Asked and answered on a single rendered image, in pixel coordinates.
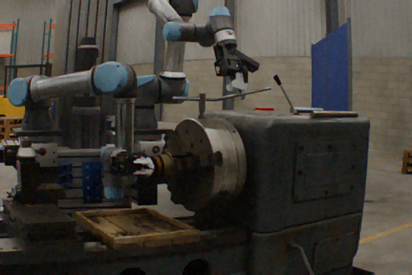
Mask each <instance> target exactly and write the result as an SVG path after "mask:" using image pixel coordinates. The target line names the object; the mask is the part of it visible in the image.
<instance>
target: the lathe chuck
mask: <svg viewBox="0 0 412 275"><path fill-rule="evenodd" d="M176 129H177V131H178V135H179V136H180V137H181V139H182V143H183V145H184V147H185V150H186V151H187V152H192V154H193V156H194V157H195V156H197V155H207V154H217V151H219V154H220V155H221V165H220V166H221V167H220V168H219V166H218V165H217V166H213V167H208V168H202V169H198V170H193V171H180V172H185V173H187V172H192V173H194V174H195V177H194V178H193V179H191V180H190V183H188V192H187V196H186V201H185V209H186V210H189V211H193V212H194V211H196V212H201V211H207V210H214V209H219V208H221V207H223V206H224V205H226V204H227V203H228V202H229V200H230V199H231V197H232V195H233V193H234V189H235V188H236V185H237V181H238V155H237V150H236V147H235V142H234V140H233V138H232V136H231V134H230V132H229V130H228V129H227V127H226V126H225V125H223V123H221V122H220V121H219V120H217V119H215V118H206V119H201V118H186V119H184V120H182V121H181V122H180V123H178V124H177V125H176ZM222 191H226V192H227V194H226V196H224V197H222V198H218V194H219V193H220V192H222Z"/></svg>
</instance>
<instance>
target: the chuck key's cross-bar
mask: <svg viewBox="0 0 412 275"><path fill-rule="evenodd" d="M267 90H272V89H271V86H268V87H262V88H259V89H255V90H248V91H245V92H242V93H236V94H231V95H228V96H221V97H218V98H205V101H212V102H216V101H223V100H227V99H230V98H232V99H233V97H238V96H243V95H247V94H251V93H257V92H264V91H267ZM172 100H173V101H199V97H183V96H173V98H172Z"/></svg>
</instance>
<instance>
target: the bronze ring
mask: <svg viewBox="0 0 412 275"><path fill-rule="evenodd" d="M174 159H176V157H172V156H171V155H170V153H168V152H166V153H164V154H162V155H157V156H155V157H150V160H151V161H152V162H153V163H154V173H153V174H152V175H151V176H150V179H158V180H160V181H162V180H166V181H167V182H169V181H171V180H172V179H173V176H176V175H177V174H179V171H174V170H175V167H174Z"/></svg>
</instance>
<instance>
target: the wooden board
mask: <svg viewBox="0 0 412 275"><path fill-rule="evenodd" d="M141 213H147V214H144V215H142V216H141ZM74 214H75V217H76V218H75V221H76V223H77V224H79V225H80V226H81V227H82V228H83V229H85V230H87V232H89V233H90V234H92V235H93V236H94V237H96V238H97V239H99V240H100V241H101V242H103V243H104V244H106V245H108V246H109V247H110V248H112V249H113V250H114V251H118V250H123V249H124V250H128V249H141V248H143V247H144V248H146V247H156V246H165V245H173V244H174V245H175V244H180V243H189V242H194V241H200V230H199V229H196V228H195V227H192V226H189V225H187V224H184V223H183V222H181V221H178V220H177V219H174V218H171V217H168V216H167V215H164V214H162V213H161V212H157V211H156V210H152V208H149V207H141V208H132V209H127V208H124V209H117V210H98V211H95V210H91V211H84V212H83V211H79V212H75V213H74ZM119 214H120V215H119ZM129 214H130V215H129ZM132 214H135V215H136V214H139V215H138V220H140V221H136V217H137V216H134V215H132ZM104 215H106V217H104ZM109 215H110V216H112V217H110V216H109ZM113 215H114V216H113ZM128 215H129V216H128ZM131 215H132V216H131ZM145 215H146V216H145ZM147 215H148V216H149V215H150V218H149V219H148V221H146V219H147ZM94 216H95V217H94ZM102 216H103V217H102ZM151 216H152V217H154V218H155V217H156V218H155V219H153V218H152V220H153V221H154V222H153V221H152V220H151ZM87 217H89V218H90V219H89V218H87ZM91 217H92V219H93V220H92V219H91ZM140 217H141V218H142V219H143V218H144V217H145V218H146V219H145V220H141V219H139V218H140ZM86 218H87V219H86ZM133 218H134V219H133ZM88 219H89V220H88ZM97 219H98V220H97ZM127 219H128V220H127ZM131 219H132V220H131ZM156 219H157V220H158V219H159V220H160V221H161V222H159V220H158V221H157V220H156ZM149 220H151V221H149ZM155 220H156V221H157V222H156V221H155ZM145 221H146V222H148V223H144V222H145ZM162 221H165V222H162ZM110 222H112V223H110ZM152 222H153V223H152ZM165 223H167V224H165ZM158 224H159V225H158ZM164 224H165V225H166V227H164V226H165V225H164ZM152 225H153V227H152ZM154 225H156V228H155V227H154ZM161 225H164V226H161ZM169 225H172V226H173V225H174V226H176V227H177V228H174V227H173V229H174V230H173V229H172V226H169ZM159 226H161V227H159ZM168 226H169V227H168ZM159 228H160V230H156V229H159ZM162 229H164V231H163V230H162ZM165 229H167V230H165ZM176 229H177V230H176ZM178 229H181V230H179V231H178ZM102 230H103V231H102ZM160 231H161V232H160ZM172 231H173V232H172ZM139 232H140V233H139ZM116 233H118V234H116ZM125 233H127V234H128V233H129V236H125V235H127V234H125ZM130 233H131V234H130ZM132 233H134V235H132ZM153 233H154V234H153ZM111 234H112V235H111ZM144 234H145V235H144ZM131 235H132V237H131ZM139 235H140V236H139Z"/></svg>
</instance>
